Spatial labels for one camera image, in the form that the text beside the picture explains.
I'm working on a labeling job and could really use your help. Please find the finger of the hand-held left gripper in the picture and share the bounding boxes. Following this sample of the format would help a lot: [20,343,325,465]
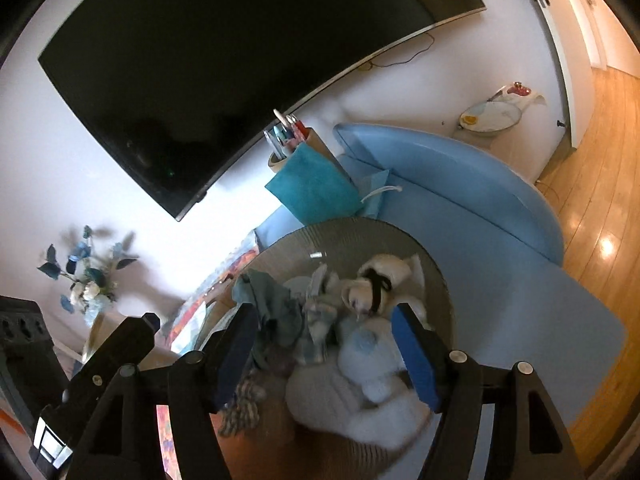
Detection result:
[64,312,162,402]

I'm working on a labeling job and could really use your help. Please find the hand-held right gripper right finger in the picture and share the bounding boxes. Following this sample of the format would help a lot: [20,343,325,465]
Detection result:
[391,303,586,480]

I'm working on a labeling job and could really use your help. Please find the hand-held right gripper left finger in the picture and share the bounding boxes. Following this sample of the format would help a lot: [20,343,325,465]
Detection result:
[67,302,262,480]

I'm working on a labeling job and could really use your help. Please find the teal cloth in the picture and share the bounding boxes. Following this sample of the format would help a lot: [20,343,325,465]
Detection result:
[232,269,306,351]

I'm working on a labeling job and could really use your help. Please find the white fluffy plush toy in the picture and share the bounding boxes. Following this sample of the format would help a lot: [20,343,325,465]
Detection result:
[285,315,436,448]

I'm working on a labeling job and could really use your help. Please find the light blue grey cloth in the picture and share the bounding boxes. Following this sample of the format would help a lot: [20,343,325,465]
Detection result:
[285,262,341,361]

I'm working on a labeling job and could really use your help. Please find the white plush dog black ribbon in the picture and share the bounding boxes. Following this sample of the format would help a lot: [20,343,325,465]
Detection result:
[340,254,431,326]

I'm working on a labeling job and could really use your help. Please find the round woven basket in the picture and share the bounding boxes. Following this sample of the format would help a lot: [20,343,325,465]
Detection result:
[197,217,456,480]

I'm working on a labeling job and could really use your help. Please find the striped cloth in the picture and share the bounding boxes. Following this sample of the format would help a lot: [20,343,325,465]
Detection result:
[217,380,266,436]

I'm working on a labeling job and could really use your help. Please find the blue artificial flowers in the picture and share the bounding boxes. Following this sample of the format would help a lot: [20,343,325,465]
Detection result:
[37,225,138,316]

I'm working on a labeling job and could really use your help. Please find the floral orange tablecloth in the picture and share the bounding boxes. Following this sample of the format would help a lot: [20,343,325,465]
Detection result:
[157,245,261,480]

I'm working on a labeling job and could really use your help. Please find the light blue gift bag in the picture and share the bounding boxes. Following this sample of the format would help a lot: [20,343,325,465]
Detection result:
[357,167,403,218]

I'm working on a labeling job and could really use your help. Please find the teal gift bag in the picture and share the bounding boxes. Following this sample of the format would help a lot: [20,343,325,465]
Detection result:
[265,147,362,227]

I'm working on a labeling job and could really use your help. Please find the bundle of colored pens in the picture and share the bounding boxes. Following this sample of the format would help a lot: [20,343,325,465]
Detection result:
[262,109,308,161]

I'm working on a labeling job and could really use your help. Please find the white plate with food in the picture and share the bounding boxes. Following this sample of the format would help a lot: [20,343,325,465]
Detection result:
[457,100,521,136]

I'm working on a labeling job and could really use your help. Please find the white dish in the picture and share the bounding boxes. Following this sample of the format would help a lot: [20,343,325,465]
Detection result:
[485,82,546,108]

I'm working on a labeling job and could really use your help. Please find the white door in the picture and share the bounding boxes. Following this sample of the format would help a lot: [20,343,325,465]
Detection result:
[510,0,596,151]

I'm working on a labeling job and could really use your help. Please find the thin television cable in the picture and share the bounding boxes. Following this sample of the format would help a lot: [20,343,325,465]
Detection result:
[367,35,436,68]

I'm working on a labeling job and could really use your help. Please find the black wall television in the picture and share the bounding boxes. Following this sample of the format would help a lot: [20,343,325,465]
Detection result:
[37,0,487,222]

